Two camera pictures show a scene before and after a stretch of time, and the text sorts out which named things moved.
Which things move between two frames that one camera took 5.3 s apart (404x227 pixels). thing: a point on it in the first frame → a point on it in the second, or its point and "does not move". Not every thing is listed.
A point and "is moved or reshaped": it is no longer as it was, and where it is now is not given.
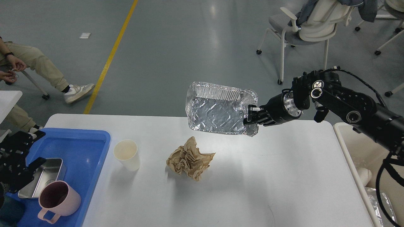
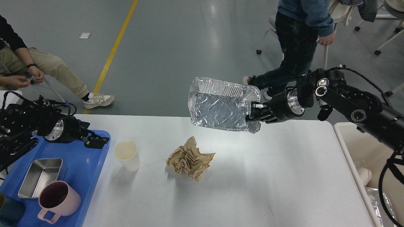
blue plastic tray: [84, 152] does not move
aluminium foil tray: [213, 108] is moved or reshaped
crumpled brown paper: [187, 159] does not move
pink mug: [56, 197] does not move
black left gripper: [14, 173] → [68, 130]
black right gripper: [282, 107] does not move
